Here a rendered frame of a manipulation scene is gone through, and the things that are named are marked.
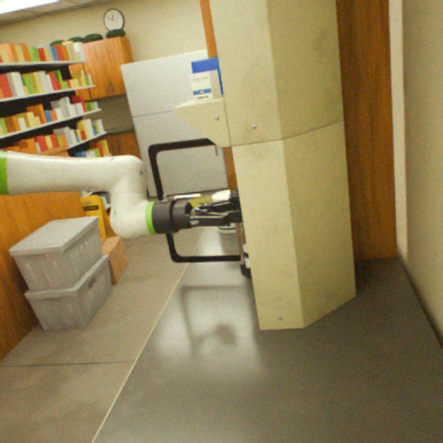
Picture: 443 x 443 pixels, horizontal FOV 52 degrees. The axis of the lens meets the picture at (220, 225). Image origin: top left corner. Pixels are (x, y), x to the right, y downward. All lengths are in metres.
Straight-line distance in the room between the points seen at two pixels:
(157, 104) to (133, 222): 4.96
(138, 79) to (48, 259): 3.51
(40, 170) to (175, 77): 4.88
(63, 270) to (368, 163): 2.33
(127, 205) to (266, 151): 0.45
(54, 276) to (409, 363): 2.63
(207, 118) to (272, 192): 0.22
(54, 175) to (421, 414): 1.00
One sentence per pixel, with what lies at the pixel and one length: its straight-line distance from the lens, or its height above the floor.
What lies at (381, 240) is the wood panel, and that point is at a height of 1.00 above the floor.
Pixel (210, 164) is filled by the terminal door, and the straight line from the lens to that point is 1.35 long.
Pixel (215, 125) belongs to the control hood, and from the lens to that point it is 1.00.
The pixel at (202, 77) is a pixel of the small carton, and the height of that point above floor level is 1.56.
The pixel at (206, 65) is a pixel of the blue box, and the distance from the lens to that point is 1.20.
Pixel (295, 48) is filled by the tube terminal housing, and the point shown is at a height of 1.58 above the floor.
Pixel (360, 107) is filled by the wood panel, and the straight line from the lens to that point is 1.36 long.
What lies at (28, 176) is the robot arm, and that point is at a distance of 1.27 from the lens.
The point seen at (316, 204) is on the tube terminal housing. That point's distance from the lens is 1.08.
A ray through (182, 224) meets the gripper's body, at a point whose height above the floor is 1.20.
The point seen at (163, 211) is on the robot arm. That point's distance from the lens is 1.21.
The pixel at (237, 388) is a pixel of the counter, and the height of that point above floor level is 0.94.
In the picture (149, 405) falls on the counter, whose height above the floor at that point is 0.94.
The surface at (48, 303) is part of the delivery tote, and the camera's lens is 3.40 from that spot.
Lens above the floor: 1.58
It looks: 19 degrees down
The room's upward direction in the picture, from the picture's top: 10 degrees counter-clockwise
